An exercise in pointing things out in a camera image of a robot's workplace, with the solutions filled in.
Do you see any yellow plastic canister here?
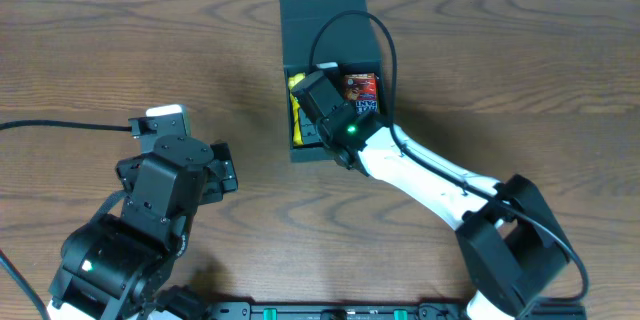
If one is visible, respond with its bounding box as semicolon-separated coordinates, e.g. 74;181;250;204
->
287;73;306;92

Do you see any yellow candy bag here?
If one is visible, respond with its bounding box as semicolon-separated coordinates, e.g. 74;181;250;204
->
290;95;304;147

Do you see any red Hello Panda box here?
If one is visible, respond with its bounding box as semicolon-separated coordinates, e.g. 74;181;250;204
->
343;73;379;114

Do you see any black gift box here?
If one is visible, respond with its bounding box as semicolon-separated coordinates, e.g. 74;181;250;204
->
278;0;394;164

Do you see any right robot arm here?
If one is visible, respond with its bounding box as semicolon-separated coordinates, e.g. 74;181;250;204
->
289;71;570;319

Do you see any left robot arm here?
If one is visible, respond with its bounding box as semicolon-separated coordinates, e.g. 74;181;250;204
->
47;105;238;319

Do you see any right black cable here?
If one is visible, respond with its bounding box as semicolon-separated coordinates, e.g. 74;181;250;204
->
308;9;590;311

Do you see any black cable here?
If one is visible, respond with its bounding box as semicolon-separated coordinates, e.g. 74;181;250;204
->
0;118;134;133
308;9;590;311

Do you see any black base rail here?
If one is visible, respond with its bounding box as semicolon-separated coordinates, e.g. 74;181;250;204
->
195;302;468;320

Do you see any left black cable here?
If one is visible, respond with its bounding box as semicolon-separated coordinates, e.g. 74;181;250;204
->
0;118;134;133

